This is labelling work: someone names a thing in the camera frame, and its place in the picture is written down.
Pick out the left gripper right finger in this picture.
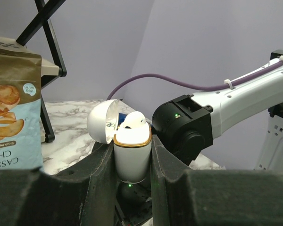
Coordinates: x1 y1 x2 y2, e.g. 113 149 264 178
150 136 283 226

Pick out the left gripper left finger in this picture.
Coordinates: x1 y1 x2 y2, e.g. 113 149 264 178
0 143 117 226

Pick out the white earbud charging case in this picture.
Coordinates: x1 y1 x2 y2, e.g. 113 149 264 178
87 99 152 184

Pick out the white earbud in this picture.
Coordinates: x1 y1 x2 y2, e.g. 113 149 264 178
119 111 146 129

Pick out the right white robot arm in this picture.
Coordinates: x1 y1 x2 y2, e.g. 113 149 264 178
152 50 283 173

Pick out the blue doritos bag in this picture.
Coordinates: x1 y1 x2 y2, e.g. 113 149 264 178
117 113 152 130

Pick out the cassava chips bag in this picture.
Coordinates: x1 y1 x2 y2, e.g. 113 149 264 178
0 49 43 170

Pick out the black and cream shelf rack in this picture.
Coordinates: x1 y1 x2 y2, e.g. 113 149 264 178
0 0 68 143

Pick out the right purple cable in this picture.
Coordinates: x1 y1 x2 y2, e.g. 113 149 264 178
107 53 283 101

